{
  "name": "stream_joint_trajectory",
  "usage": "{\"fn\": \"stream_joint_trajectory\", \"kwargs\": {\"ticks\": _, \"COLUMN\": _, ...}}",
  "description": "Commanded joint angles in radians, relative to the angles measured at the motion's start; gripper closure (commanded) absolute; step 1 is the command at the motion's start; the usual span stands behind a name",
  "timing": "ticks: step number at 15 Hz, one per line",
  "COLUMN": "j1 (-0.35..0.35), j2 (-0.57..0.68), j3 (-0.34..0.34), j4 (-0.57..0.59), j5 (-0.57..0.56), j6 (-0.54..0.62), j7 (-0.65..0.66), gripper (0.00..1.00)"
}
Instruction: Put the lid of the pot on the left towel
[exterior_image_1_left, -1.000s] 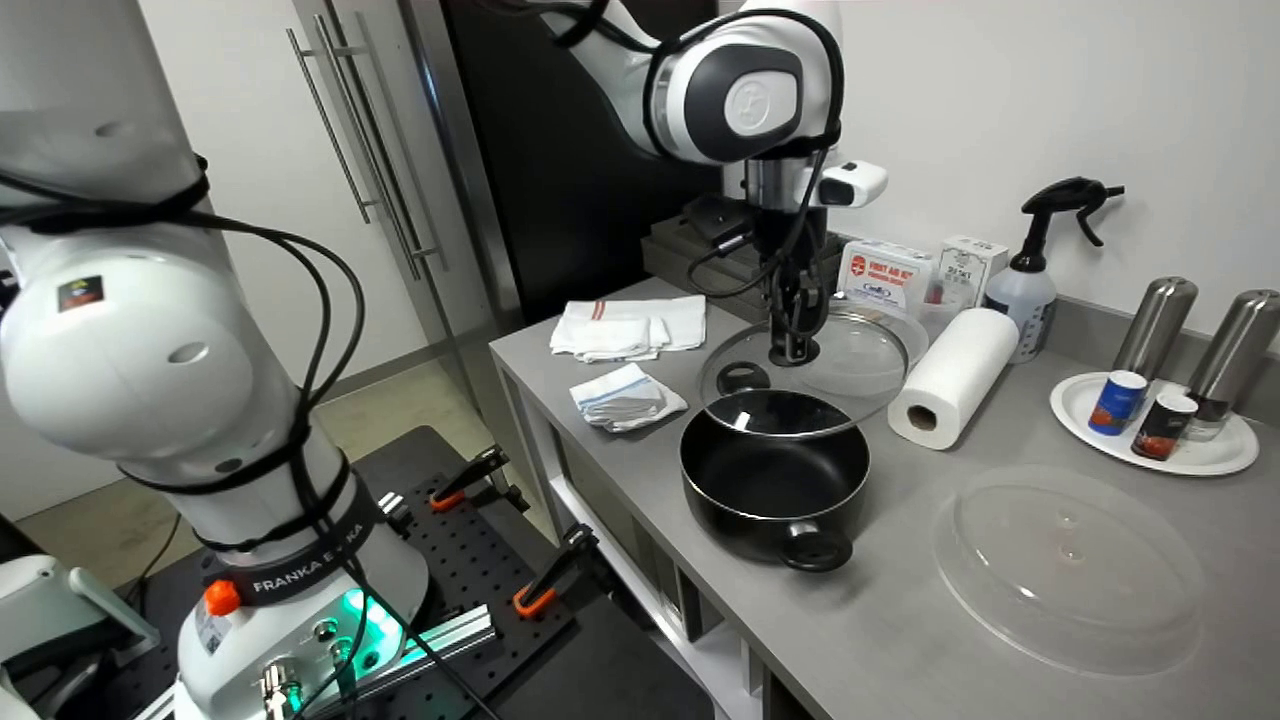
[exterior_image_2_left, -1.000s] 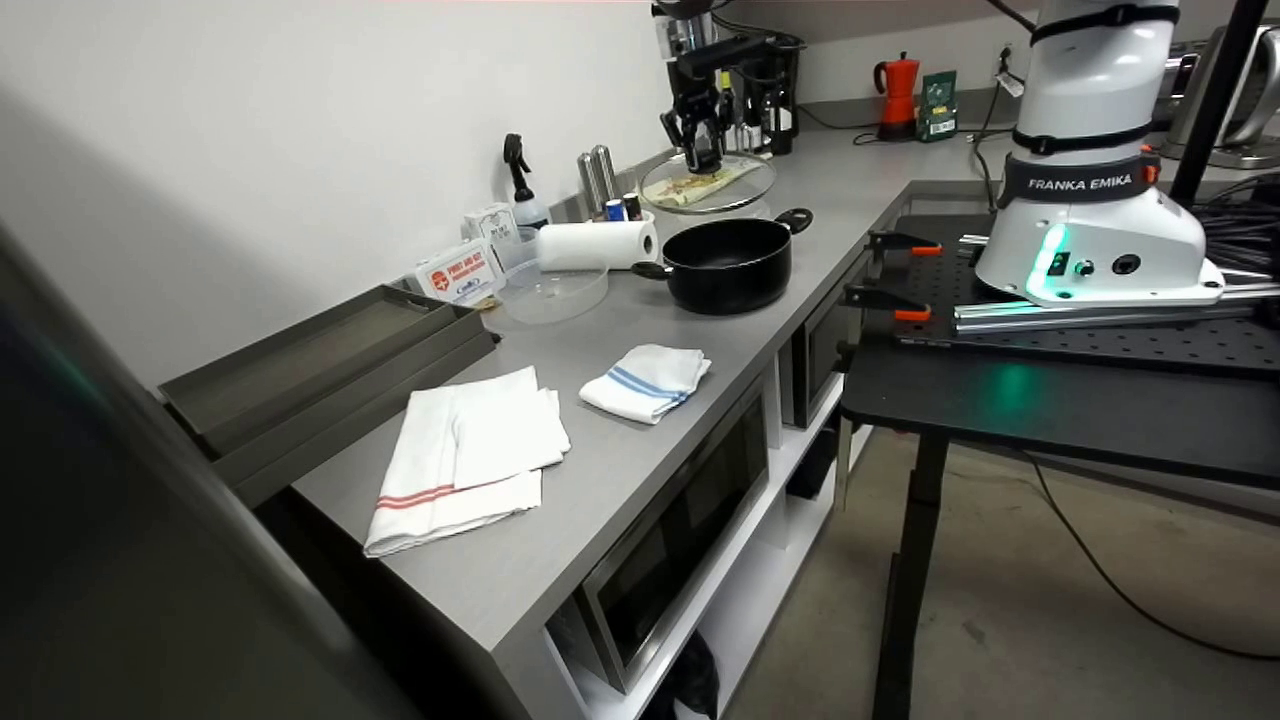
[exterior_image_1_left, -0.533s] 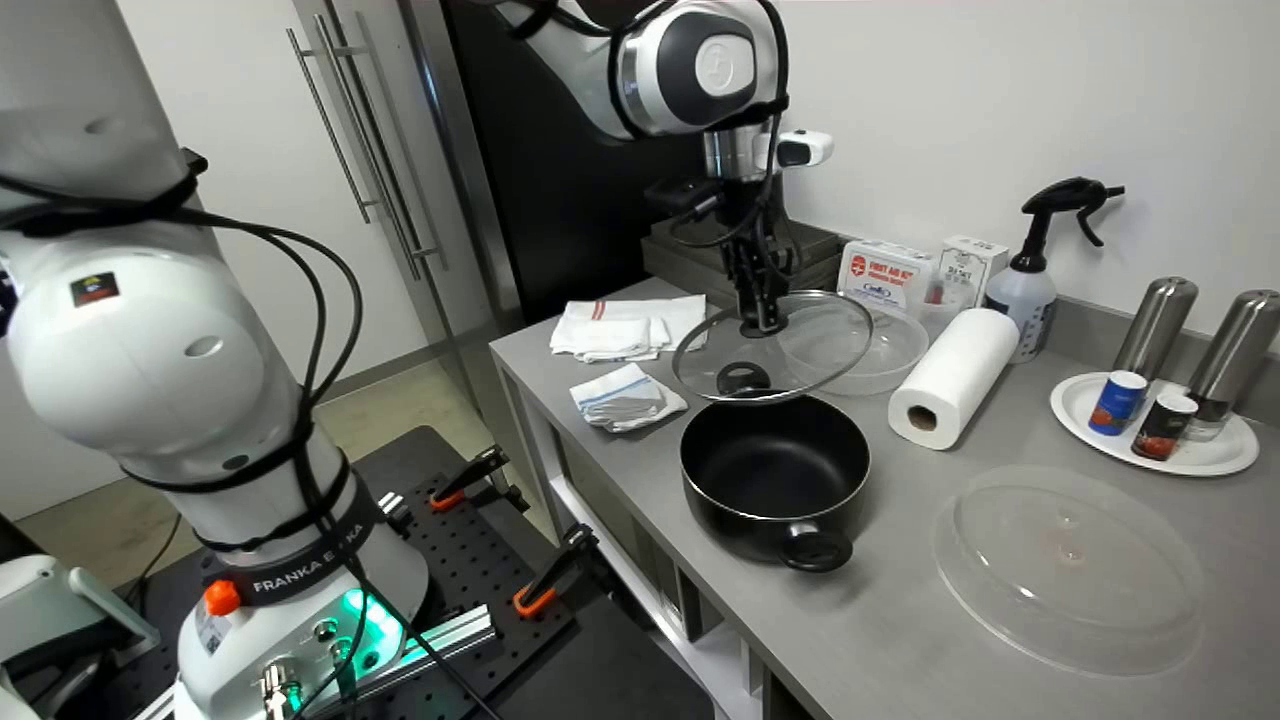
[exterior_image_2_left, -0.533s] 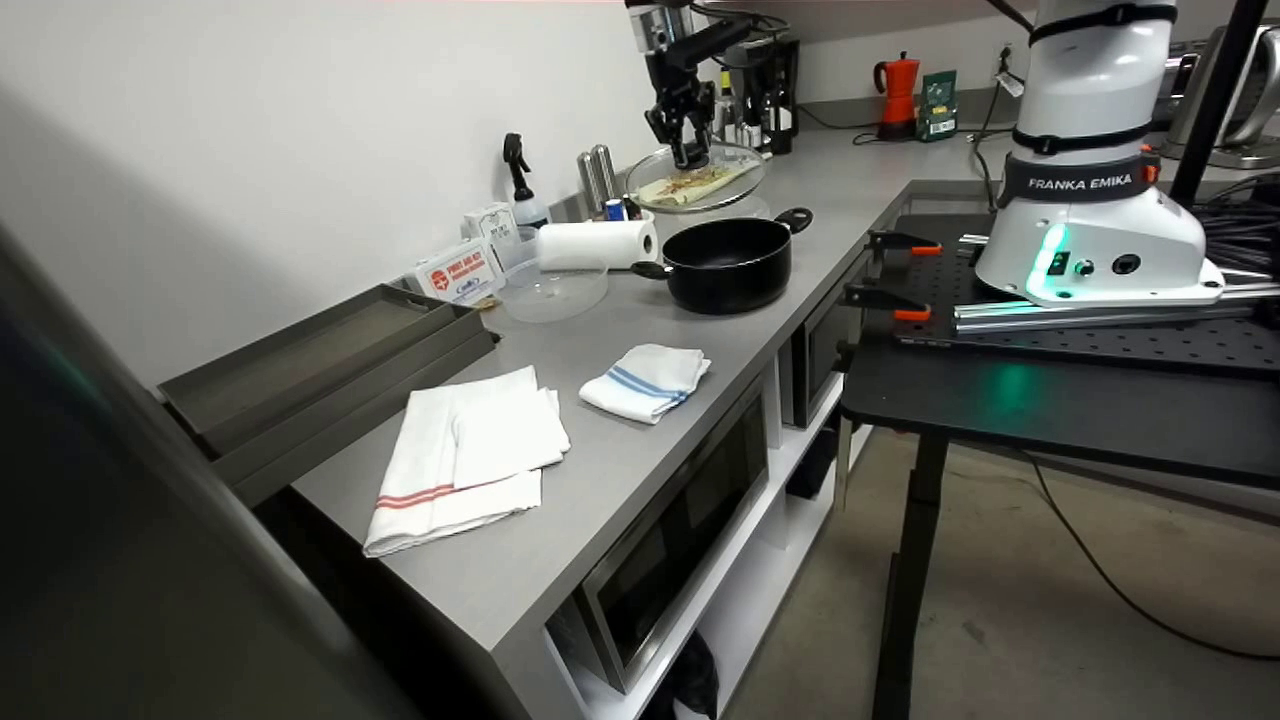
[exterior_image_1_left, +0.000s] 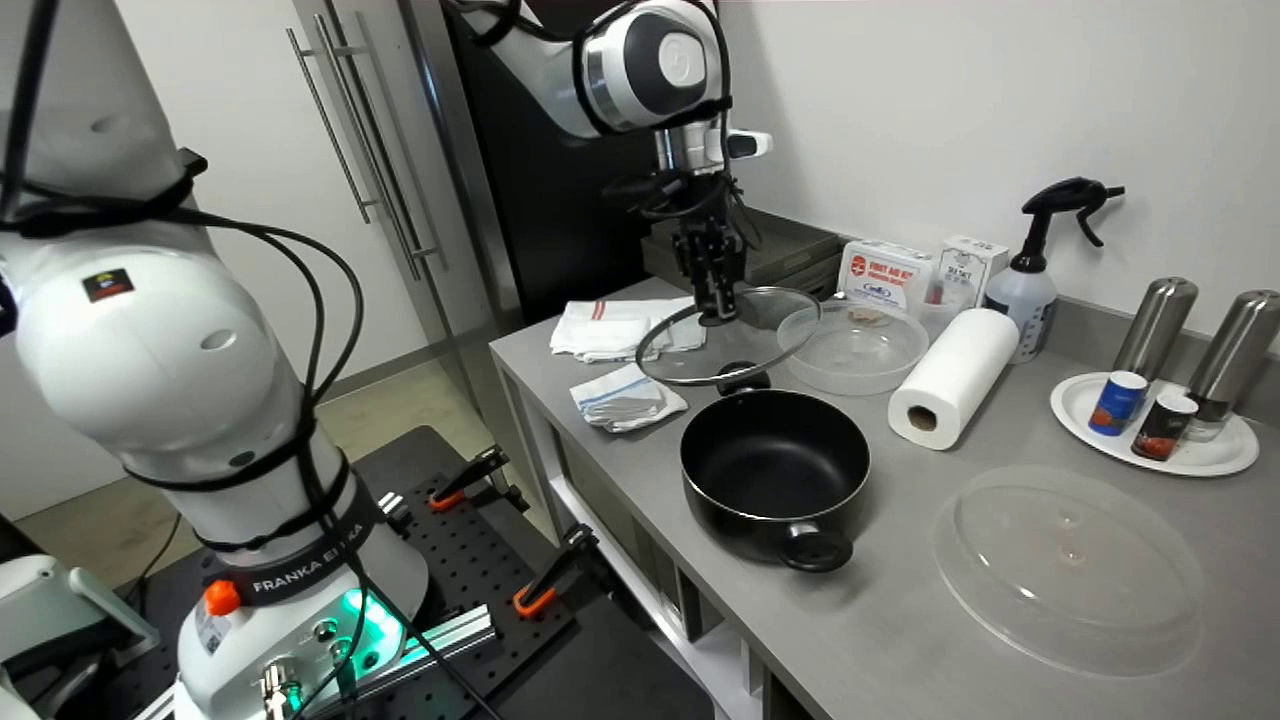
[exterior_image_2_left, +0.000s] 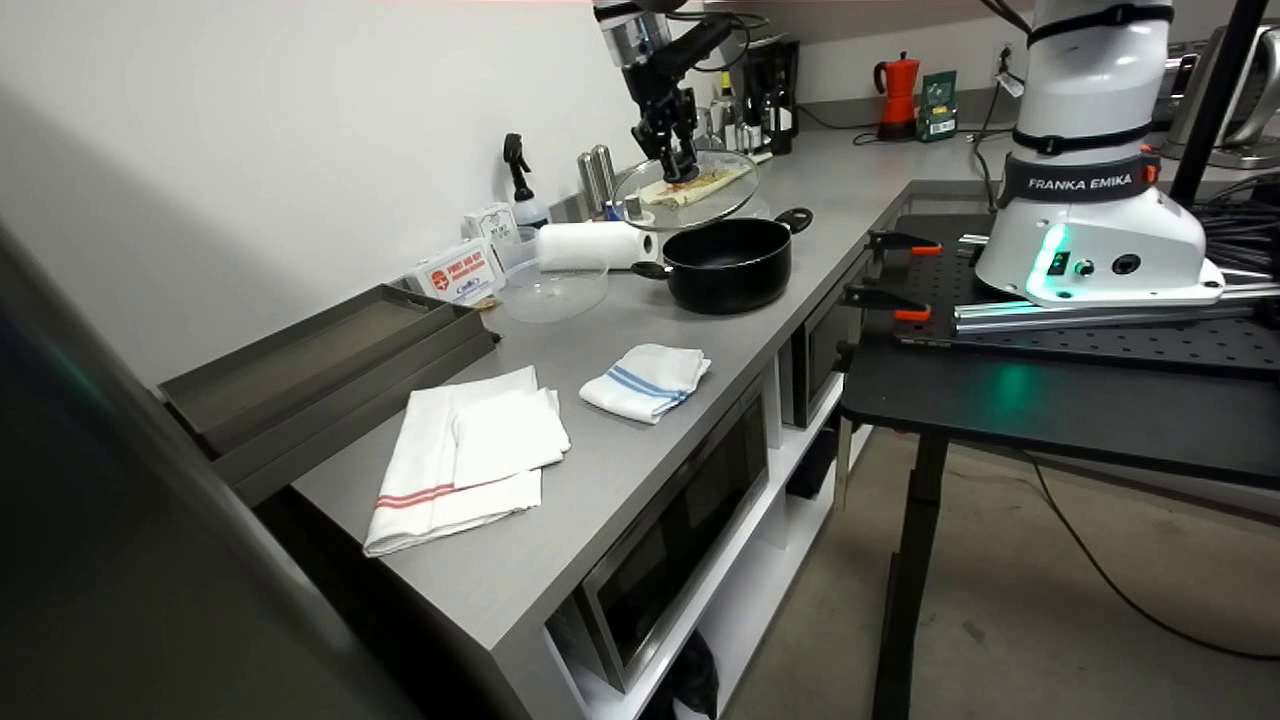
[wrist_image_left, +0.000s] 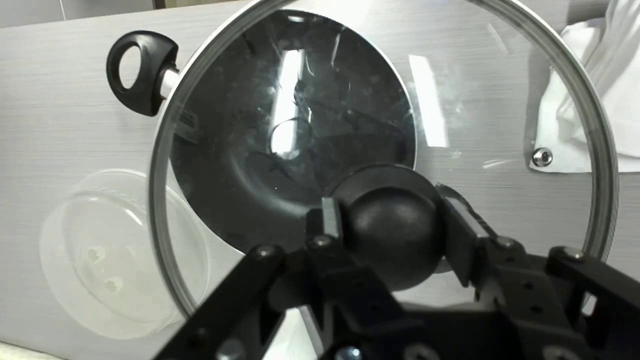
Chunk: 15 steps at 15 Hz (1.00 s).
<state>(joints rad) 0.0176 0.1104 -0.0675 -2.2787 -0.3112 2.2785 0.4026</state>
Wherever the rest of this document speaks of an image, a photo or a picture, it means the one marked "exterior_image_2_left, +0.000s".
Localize stainless steel shaker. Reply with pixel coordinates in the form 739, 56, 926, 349
574, 150, 609, 221
591, 141, 623, 209

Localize dark blurred foreground object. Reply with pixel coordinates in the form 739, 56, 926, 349
0, 221, 421, 720

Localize aluminium rail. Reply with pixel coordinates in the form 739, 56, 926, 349
948, 275, 1280, 340

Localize black microwave oven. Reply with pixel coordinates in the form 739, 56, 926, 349
575, 392, 775, 694

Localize black robot table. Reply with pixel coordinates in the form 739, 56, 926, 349
838, 178, 1280, 720

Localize spray bottle black trigger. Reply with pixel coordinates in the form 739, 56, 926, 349
501, 129, 551, 239

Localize white towel red stripe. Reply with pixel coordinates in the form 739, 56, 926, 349
360, 363, 574, 560

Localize black clamp orange handle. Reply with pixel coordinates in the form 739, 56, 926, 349
843, 279, 941, 333
864, 228, 953, 263

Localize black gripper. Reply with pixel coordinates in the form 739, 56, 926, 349
623, 47, 710, 189

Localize glass pot lid black knob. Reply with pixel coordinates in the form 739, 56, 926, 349
623, 145, 763, 237

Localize white box red print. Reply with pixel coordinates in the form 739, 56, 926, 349
409, 237, 510, 314

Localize black pole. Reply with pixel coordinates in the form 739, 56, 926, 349
1168, 0, 1271, 212

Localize white paper towel roll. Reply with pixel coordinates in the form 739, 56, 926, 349
534, 217, 666, 275

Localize red moka pot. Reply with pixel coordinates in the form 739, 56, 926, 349
873, 47, 929, 141

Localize white box grey print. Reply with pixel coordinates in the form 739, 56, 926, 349
462, 195, 534, 279

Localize grey kitchen counter cabinet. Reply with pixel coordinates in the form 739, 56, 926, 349
283, 125, 1020, 720

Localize black floor cable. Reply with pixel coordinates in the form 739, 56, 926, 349
1024, 453, 1280, 663

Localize white towel blue stripes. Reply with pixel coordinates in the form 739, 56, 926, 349
575, 340, 716, 430

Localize black coffee maker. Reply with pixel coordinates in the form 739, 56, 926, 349
739, 36, 805, 156

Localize black cooking pot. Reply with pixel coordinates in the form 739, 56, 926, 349
629, 203, 821, 322

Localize clear plastic bowl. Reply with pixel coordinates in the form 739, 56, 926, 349
497, 263, 614, 329

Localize green box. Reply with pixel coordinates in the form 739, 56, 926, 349
916, 68, 963, 145

